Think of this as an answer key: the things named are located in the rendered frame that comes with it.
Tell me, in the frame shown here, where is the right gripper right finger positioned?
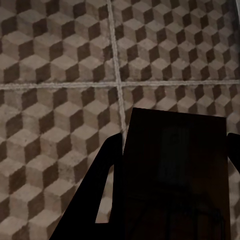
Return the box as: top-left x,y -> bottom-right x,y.
225,133 -> 240,173

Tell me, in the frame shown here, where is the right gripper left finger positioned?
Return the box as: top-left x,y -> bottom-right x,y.
50,133 -> 125,240

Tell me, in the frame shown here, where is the mousetrap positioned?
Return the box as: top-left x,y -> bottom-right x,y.
122,107 -> 231,240

